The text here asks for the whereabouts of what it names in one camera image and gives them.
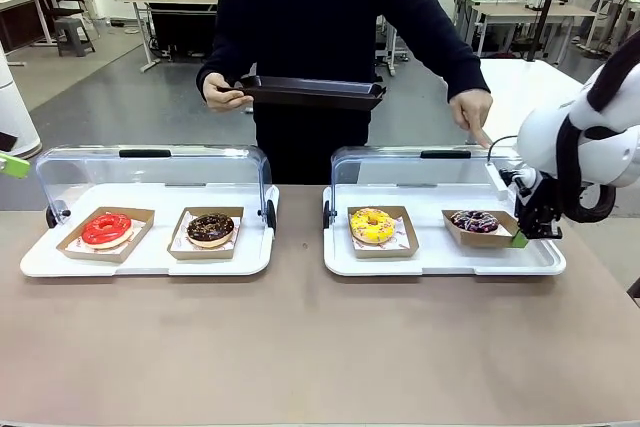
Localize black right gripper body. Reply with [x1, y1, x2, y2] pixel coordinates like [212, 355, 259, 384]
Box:
[513, 171, 557, 224]

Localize cardboard box of dark sprinkled donut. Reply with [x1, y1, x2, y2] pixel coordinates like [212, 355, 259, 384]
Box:
[441, 208, 522, 250]

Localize dark donut with coloured sprinkles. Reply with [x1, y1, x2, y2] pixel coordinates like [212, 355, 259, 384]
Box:
[449, 209, 500, 237]

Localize brown plastic serving tray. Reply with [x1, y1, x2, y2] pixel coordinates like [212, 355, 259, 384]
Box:
[215, 75, 388, 112]

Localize person's left forearm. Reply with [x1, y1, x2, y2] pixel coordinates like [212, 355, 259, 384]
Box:
[439, 31, 492, 104]

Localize person's right forearm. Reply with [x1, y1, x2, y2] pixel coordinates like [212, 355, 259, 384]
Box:
[195, 41, 239, 93]

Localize paper liner under red donut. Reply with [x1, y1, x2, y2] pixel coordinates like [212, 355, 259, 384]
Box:
[66, 219, 144, 255]

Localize red glazed donut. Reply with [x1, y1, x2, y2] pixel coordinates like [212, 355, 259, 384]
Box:
[81, 213, 134, 251]

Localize cardboard box of yellow donut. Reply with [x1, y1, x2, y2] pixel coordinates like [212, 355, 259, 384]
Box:
[347, 205, 421, 260]

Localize paper liner under yellow donut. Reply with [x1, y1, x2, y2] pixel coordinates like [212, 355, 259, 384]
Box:
[351, 208, 409, 253]

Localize cardboard box of red donut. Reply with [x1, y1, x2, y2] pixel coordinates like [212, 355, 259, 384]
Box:
[55, 205, 157, 265]

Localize yellow sprinkled donut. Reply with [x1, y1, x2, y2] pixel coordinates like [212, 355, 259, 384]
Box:
[349, 208, 397, 246]

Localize cardboard box of chocolate donut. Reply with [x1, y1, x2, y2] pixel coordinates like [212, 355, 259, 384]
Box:
[166, 205, 246, 262]

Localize chocolate donut with brown crumbs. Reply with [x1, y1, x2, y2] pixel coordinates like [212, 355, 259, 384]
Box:
[186, 213, 236, 250]

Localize paper liner under chocolate donut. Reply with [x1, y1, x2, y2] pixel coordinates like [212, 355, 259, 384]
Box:
[173, 210, 242, 253]

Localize person's dark Fila sweater torso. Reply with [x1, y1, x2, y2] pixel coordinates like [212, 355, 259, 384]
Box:
[195, 0, 492, 186]

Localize person's left hand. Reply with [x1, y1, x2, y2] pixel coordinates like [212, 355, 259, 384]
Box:
[448, 89, 494, 150]

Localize person's right hand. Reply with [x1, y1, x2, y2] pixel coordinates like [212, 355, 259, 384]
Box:
[202, 72, 254, 114]

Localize white display tray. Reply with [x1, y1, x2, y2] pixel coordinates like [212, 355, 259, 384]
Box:
[19, 182, 281, 279]
[322, 184, 568, 278]

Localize white table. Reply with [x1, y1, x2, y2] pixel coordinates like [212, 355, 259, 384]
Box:
[478, 57, 604, 149]

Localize grey plastic stool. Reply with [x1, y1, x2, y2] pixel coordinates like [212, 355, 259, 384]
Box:
[53, 17, 97, 58]

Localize black tripod stand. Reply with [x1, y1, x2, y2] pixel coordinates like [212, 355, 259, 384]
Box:
[523, 0, 572, 62]

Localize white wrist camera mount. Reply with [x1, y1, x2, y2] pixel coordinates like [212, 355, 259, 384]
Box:
[498, 166, 542, 196]

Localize thin black camera cable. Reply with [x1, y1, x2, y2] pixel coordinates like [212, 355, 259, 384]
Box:
[486, 135, 521, 168]

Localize clear display lid black handle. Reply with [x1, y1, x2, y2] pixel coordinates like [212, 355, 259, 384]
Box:
[323, 145, 524, 231]
[33, 144, 278, 239]

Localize thick black cable conduit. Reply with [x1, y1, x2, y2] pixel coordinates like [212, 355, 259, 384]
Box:
[555, 30, 640, 224]

